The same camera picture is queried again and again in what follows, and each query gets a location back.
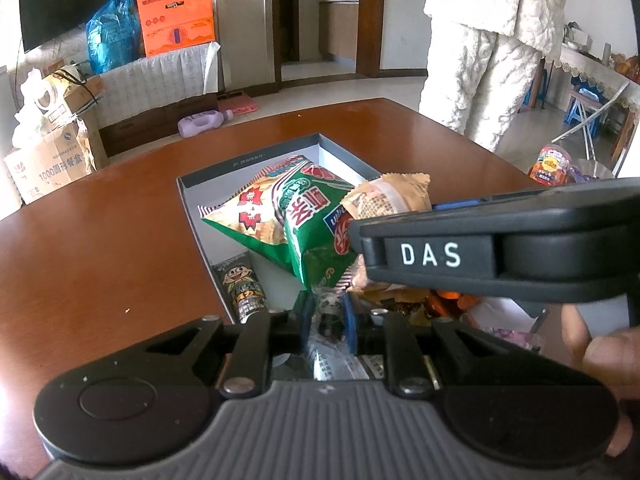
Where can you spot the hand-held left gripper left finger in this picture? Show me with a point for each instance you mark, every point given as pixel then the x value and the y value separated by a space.
pixel 306 325

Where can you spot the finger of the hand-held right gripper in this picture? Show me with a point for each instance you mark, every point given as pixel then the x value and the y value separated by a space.
pixel 465 204

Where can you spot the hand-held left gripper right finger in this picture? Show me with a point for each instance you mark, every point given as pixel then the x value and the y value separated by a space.
pixel 351 325

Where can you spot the silver panda snack packet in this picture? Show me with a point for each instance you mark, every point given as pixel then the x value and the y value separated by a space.
pixel 327 320

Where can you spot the brown snack packet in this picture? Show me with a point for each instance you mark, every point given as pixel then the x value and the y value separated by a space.
pixel 385 197

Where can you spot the orange snack packet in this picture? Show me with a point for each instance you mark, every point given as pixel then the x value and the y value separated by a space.
pixel 442 305

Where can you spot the green snack packet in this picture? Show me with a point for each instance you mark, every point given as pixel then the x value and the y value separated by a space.
pixel 280 210

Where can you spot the grey cardboard box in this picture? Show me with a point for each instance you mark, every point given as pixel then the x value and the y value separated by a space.
pixel 345 152

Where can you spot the person's right hand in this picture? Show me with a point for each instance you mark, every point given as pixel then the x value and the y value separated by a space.
pixel 615 360

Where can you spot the golden snack packet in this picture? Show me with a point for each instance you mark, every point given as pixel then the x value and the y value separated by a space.
pixel 385 296

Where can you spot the black cartoon snack packet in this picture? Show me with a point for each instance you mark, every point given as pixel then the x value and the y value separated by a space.
pixel 242 285

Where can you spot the red snack cup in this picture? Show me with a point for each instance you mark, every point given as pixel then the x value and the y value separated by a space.
pixel 550 165

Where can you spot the clear plastic package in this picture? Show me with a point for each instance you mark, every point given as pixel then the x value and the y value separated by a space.
pixel 592 170

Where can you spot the pink patterned snack packet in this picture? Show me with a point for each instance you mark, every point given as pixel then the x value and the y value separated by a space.
pixel 515 340

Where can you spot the blue stool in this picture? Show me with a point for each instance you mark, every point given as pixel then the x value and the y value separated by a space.
pixel 582 97

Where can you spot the table with lace cloth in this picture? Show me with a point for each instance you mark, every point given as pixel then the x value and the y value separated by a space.
pixel 590 72

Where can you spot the wooden kitchen cabinet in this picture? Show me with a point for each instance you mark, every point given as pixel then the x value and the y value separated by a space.
pixel 340 30

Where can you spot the purple bottle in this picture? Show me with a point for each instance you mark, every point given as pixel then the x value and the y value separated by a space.
pixel 200 124

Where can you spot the pink flat box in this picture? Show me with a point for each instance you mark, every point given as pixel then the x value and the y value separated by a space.
pixel 240 104

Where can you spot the dark wooden tv cabinet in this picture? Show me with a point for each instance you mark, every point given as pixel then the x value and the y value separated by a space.
pixel 150 122

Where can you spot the white cabinet cover cloth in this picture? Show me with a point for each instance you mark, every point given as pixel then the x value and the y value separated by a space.
pixel 150 85

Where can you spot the large printed cardboard box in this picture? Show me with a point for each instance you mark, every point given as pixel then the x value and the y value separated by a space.
pixel 50 165

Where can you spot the small cardboard box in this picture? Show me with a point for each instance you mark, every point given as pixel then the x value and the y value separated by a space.
pixel 75 97

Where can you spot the orange gift box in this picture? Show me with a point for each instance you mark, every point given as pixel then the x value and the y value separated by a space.
pixel 175 25

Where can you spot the white plastic bag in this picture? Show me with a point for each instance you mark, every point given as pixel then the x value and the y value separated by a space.
pixel 27 125

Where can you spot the yellowish tape roll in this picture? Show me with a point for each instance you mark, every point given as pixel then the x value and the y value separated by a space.
pixel 47 97

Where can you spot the blue plastic bag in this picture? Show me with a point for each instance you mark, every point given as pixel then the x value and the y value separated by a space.
pixel 112 35

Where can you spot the black television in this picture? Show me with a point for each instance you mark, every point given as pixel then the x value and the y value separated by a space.
pixel 75 0

